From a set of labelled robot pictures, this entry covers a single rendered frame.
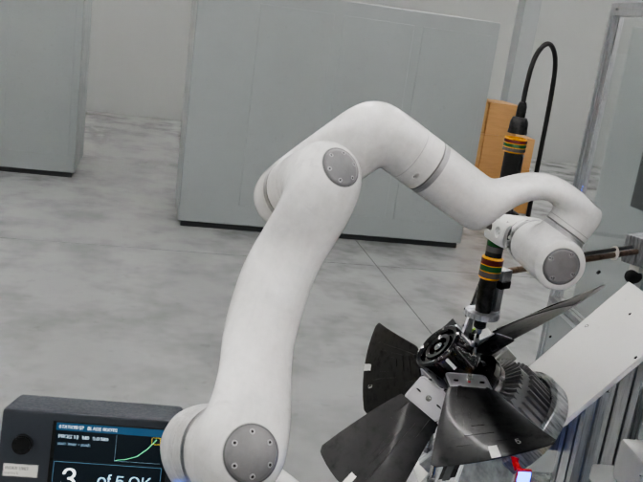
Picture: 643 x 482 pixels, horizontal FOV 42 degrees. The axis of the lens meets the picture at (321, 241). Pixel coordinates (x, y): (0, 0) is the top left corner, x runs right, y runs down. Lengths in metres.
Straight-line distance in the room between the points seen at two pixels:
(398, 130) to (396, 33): 6.03
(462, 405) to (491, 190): 0.51
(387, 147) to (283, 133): 5.92
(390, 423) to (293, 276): 0.77
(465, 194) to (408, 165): 0.10
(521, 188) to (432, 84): 6.08
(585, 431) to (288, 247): 1.08
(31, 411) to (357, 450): 0.77
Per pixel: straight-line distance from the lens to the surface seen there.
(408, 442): 1.81
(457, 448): 1.58
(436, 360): 1.78
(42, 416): 1.32
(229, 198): 7.23
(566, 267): 1.38
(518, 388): 1.84
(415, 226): 7.61
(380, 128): 1.25
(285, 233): 1.11
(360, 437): 1.84
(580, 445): 2.03
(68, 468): 1.33
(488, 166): 9.88
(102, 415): 1.31
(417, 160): 1.27
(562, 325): 3.10
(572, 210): 1.40
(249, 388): 1.05
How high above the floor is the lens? 1.86
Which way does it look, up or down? 15 degrees down
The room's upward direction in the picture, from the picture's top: 8 degrees clockwise
